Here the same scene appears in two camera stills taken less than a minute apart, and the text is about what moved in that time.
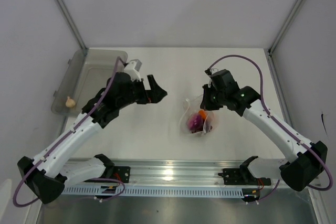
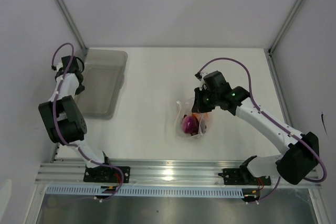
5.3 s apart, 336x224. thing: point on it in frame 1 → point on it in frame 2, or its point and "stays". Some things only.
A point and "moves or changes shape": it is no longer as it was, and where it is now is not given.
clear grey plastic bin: x=86 y=75 stays
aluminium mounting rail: x=183 y=171 stays
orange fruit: x=202 y=113 moves or changes shape
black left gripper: x=154 y=96 → x=79 y=89
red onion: x=195 y=123 → x=189 y=124
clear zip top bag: x=197 y=120 → x=184 y=109
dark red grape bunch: x=207 y=126 → x=197 y=129
